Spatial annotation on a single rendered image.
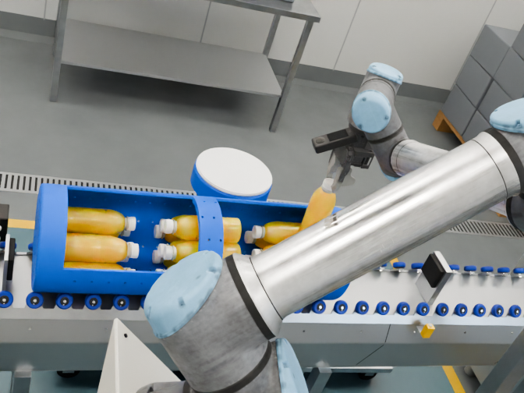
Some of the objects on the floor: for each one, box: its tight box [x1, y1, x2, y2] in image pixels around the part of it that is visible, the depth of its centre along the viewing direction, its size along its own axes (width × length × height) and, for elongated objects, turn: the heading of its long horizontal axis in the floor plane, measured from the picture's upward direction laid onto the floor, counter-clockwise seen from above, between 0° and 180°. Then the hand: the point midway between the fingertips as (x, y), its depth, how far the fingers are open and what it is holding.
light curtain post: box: [475, 328, 524, 393], centre depth 216 cm, size 6×6×170 cm
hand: (329, 183), depth 188 cm, fingers closed on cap, 4 cm apart
